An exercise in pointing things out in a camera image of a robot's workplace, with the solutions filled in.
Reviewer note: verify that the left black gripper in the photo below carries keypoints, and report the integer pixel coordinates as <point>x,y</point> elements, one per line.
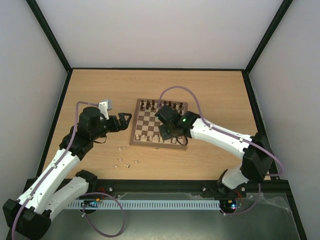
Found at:
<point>123,125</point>

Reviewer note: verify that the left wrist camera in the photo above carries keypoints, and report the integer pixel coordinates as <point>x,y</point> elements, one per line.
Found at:
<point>104,106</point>

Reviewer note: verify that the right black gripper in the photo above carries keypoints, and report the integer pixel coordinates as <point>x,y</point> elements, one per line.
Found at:
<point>165,131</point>

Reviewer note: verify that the wooden chess board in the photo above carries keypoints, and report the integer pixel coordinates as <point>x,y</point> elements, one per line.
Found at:
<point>146,123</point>

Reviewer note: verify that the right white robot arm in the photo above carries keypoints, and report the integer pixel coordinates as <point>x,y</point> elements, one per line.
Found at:
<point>253,151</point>

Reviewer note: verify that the white slotted cable duct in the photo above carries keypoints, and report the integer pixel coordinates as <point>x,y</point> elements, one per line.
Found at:
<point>146,205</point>

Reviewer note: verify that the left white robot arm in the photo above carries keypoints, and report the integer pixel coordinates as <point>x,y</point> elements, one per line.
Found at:
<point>32,213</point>

